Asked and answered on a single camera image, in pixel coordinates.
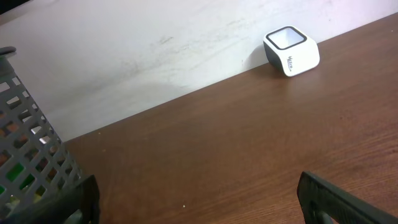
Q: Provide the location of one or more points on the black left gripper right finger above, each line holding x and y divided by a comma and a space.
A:
323, 202

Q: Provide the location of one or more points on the white barcode scanner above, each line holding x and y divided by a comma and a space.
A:
291, 51

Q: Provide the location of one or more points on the grey perforated plastic basket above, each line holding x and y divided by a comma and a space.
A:
34, 161

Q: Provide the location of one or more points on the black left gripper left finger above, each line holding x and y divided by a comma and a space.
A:
57, 208

